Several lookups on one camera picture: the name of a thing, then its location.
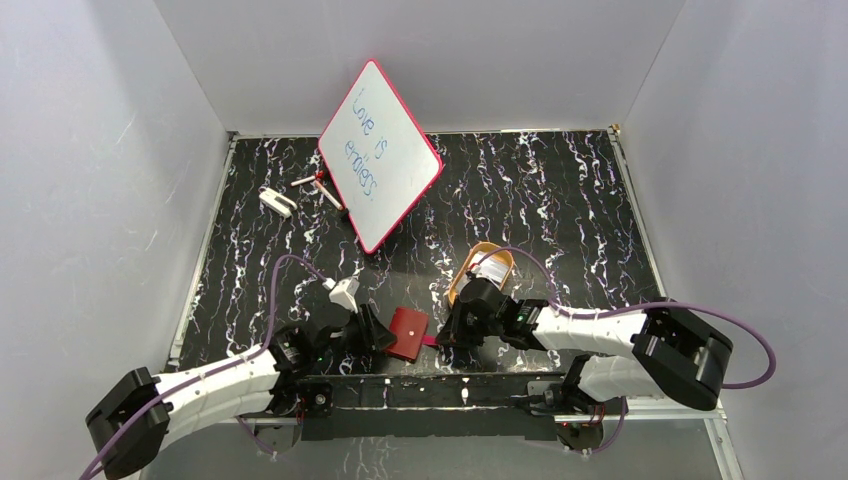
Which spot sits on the white whiteboard eraser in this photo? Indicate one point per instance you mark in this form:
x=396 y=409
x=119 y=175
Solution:
x=277 y=202

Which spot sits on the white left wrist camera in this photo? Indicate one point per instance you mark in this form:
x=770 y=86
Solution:
x=342 y=292

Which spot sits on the aluminium rail frame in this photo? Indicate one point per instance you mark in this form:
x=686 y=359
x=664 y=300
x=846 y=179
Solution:
x=517 y=288

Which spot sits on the red leather card holder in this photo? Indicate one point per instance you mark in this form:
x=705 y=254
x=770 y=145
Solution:
x=410 y=329

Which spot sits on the red capped marker pen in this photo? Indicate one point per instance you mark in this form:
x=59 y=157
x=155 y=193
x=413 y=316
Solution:
x=319 y=175

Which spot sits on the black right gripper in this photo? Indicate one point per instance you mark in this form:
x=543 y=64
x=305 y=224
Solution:
x=454 y=334

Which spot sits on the pink framed whiteboard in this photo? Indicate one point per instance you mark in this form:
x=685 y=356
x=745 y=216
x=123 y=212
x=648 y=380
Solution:
x=378 y=157

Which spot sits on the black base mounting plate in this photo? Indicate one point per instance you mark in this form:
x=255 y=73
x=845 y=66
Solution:
x=451 y=405

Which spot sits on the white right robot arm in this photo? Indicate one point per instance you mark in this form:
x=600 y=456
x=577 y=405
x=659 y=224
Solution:
x=654 y=351

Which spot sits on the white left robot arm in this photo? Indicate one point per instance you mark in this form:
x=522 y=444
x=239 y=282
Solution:
x=144 y=413

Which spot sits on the orange oval tray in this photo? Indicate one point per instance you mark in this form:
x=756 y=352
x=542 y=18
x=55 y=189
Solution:
x=462 y=278

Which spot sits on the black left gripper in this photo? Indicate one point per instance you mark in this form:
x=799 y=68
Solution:
x=361 y=327

